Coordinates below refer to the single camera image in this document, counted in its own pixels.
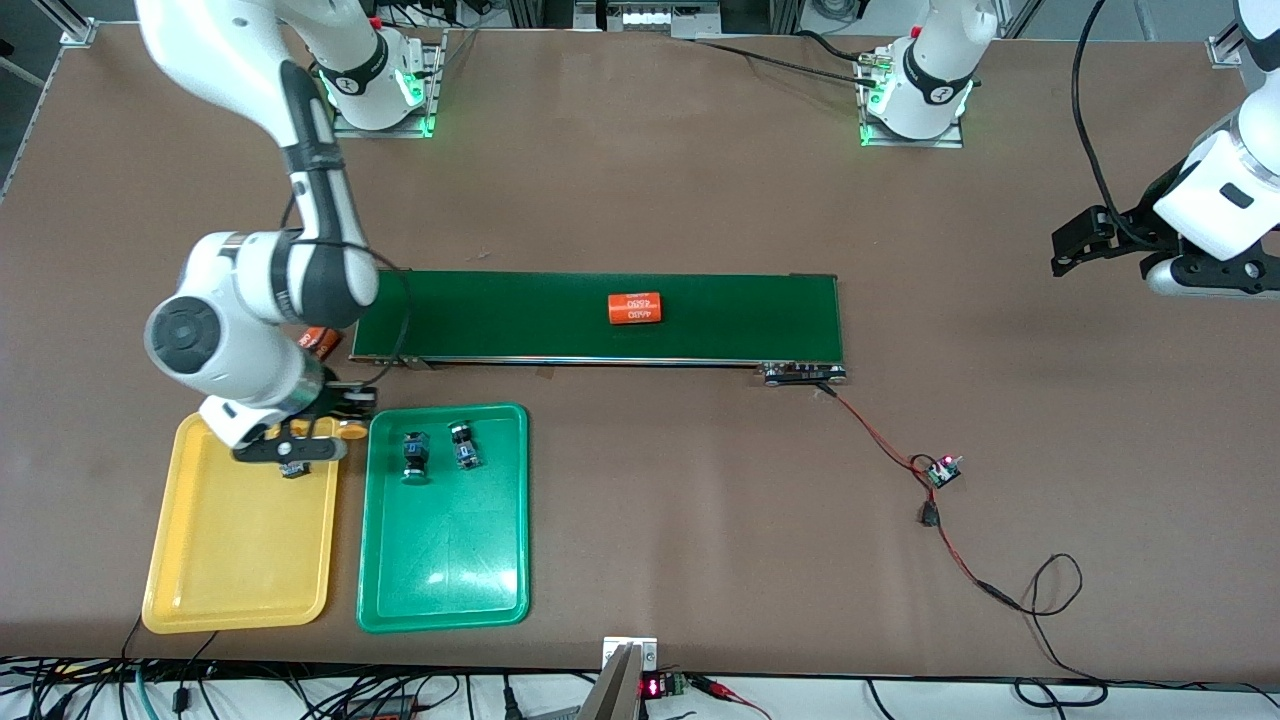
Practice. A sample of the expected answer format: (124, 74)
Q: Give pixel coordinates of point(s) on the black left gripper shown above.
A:
(1137, 226)

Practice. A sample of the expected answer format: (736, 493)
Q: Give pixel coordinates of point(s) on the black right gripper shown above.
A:
(341, 399)

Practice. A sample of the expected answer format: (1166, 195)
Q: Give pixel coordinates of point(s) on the yellow push button switch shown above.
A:
(350, 431)
(292, 468)

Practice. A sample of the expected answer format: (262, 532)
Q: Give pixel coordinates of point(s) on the orange 4680 battery cylinder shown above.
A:
(322, 342)
(636, 308)

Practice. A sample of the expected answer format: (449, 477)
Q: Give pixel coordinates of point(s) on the green push button switch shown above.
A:
(415, 458)
(465, 446)

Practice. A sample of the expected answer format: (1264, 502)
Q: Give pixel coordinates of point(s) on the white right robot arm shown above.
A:
(230, 50)

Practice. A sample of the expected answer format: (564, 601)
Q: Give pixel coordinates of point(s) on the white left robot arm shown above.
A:
(1215, 200)

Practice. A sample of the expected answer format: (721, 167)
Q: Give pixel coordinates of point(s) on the green conveyor belt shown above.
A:
(500, 320)

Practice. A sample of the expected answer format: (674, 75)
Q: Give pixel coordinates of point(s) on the green plastic tray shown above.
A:
(443, 560)

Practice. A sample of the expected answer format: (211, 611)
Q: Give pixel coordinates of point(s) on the yellow plastic tray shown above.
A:
(240, 560)

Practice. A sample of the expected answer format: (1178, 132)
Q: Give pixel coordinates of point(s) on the small green circuit board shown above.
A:
(942, 471)

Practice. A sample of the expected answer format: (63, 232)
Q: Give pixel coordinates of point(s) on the small black inline connector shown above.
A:
(929, 515)

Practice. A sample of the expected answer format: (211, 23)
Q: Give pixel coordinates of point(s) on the red LED display module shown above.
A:
(655, 687)

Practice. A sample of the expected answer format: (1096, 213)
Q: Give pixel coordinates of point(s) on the red clip lead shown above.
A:
(722, 690)

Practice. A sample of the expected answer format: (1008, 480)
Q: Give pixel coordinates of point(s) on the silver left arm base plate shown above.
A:
(952, 138)

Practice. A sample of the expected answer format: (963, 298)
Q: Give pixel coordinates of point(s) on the aluminium frame profile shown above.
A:
(78, 33)
(1225, 50)

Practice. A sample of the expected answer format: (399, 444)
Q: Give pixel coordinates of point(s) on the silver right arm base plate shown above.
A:
(432, 90)

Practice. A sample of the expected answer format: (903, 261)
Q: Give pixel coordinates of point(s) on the silver mounting bracket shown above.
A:
(612, 645)

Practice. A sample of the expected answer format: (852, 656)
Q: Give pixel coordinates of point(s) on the grey camera mount pole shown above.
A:
(610, 695)

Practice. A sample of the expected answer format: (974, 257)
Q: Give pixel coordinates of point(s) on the silver machine frame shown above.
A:
(600, 15)

